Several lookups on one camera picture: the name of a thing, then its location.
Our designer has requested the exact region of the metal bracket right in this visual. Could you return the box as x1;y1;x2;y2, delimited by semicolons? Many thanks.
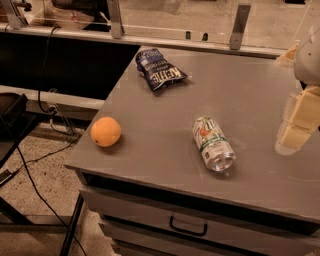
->
229;4;251;50

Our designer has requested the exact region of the black chair frame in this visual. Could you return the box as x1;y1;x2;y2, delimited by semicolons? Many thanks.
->
0;92;84;256

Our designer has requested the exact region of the orange fruit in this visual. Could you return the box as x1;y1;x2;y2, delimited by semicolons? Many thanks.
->
90;117;122;147

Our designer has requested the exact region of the metal bracket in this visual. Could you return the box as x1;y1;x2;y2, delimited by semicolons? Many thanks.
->
107;0;124;39
229;4;251;50
1;0;28;29

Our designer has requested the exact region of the white green 7up can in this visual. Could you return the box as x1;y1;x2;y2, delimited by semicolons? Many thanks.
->
192;117;236;173

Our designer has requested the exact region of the grey drawer with black handle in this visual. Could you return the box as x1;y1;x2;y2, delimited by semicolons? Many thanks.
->
80;186;319;256

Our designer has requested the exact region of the blue kettle chips bag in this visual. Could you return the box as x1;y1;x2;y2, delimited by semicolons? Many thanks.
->
135;48;187;91

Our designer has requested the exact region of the metal bracket left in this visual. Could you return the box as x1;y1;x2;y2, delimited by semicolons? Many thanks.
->
1;0;28;29

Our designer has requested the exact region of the black cable on floor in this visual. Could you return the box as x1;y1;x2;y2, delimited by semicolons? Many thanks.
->
14;133;88;256

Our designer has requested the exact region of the black hanging cable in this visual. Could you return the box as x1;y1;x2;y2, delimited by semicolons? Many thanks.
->
37;25;81;136

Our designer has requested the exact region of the metal bracket middle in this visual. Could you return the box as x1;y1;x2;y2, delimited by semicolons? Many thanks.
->
107;0;124;39

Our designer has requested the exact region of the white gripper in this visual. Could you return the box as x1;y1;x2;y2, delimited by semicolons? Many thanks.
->
274;26;320;155

